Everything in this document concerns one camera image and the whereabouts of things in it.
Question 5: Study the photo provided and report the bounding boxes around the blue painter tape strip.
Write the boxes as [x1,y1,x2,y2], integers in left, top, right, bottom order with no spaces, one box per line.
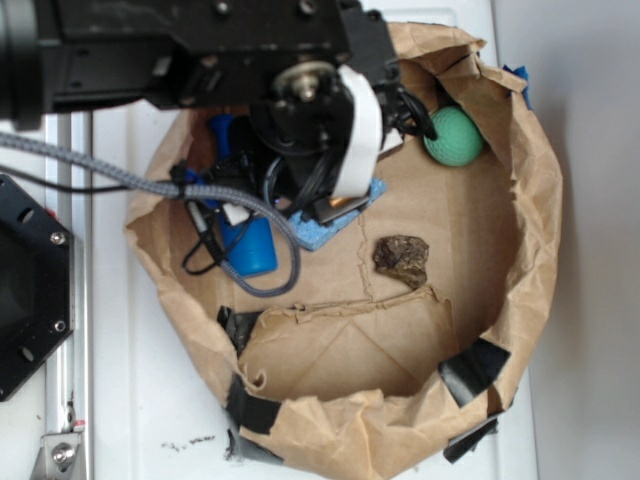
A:
[501,63,535,112]

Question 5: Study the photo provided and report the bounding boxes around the brown paper bag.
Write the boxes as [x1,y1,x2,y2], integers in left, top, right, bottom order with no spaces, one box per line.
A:
[125,23,563,479]

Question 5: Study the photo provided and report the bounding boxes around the aluminium frame rail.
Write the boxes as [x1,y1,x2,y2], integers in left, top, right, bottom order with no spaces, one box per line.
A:
[29,112,95,480]

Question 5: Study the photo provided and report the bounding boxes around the grey braided cable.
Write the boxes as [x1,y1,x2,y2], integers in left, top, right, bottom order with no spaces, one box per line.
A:
[0,132,303,300]

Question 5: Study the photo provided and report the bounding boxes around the white flat ribbon cable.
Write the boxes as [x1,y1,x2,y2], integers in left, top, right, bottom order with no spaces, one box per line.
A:
[331,65,384,197]

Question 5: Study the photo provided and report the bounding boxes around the green golf ball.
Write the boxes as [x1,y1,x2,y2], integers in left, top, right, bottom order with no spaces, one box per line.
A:
[423,106,485,167]

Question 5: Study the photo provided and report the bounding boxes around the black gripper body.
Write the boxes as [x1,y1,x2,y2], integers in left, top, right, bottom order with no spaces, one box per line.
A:
[250,1,408,200]

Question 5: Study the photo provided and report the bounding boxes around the light blue sponge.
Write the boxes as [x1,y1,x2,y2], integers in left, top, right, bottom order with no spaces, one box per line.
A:
[289,178,388,252]

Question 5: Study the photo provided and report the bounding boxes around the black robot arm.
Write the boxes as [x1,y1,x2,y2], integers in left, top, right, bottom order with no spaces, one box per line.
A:
[1,1,409,197]

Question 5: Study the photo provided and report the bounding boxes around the black octagonal mount plate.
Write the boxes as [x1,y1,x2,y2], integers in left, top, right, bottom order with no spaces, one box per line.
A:
[1,174,68,402]

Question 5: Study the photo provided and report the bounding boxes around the brown rock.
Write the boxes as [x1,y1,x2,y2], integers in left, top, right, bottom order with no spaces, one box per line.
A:
[373,235,429,289]

